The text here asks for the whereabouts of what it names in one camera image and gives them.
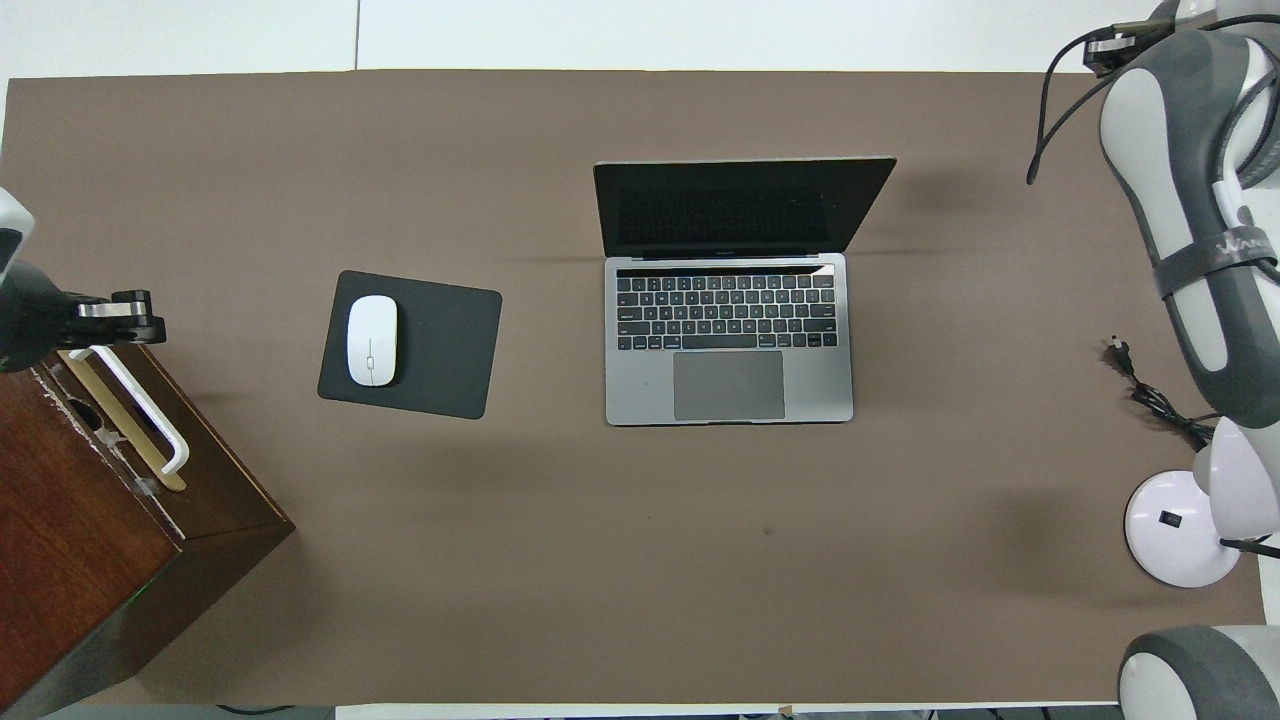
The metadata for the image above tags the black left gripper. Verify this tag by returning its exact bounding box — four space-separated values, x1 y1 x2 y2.
0 262 167 373

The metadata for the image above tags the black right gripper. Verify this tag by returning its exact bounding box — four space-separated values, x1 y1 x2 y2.
1086 36 1141 77

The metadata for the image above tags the silver grey laptop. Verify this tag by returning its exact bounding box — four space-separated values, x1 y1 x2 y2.
593 157 898 427

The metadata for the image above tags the dark brown wooden box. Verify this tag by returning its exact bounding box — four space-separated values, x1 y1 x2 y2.
0 340 296 716

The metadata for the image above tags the white computer mouse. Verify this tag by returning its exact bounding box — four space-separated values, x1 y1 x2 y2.
346 295 399 388

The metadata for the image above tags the black mouse pad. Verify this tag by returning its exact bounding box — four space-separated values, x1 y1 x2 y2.
317 270 503 421

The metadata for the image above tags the white desk lamp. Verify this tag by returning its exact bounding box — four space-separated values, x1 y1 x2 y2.
1124 413 1280 589

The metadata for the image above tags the brown table mat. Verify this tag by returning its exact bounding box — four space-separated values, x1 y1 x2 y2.
0 68 1266 706

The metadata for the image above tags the white box handle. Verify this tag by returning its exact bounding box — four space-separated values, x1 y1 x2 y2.
68 343 191 476

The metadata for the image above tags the black lamp power cable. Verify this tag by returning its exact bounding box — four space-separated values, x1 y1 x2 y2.
1105 337 1216 451

